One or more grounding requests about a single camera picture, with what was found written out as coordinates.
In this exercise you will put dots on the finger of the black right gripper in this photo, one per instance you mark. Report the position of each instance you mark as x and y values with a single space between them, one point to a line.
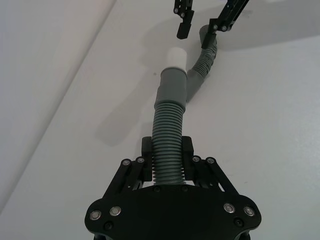
225 17
184 22

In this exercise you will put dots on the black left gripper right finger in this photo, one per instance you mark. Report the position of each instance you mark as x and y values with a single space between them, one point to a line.
187 155

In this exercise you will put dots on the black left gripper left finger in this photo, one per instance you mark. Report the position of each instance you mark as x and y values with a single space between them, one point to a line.
147 155

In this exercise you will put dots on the white plastic pipe fitting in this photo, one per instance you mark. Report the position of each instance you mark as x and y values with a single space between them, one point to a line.
177 58

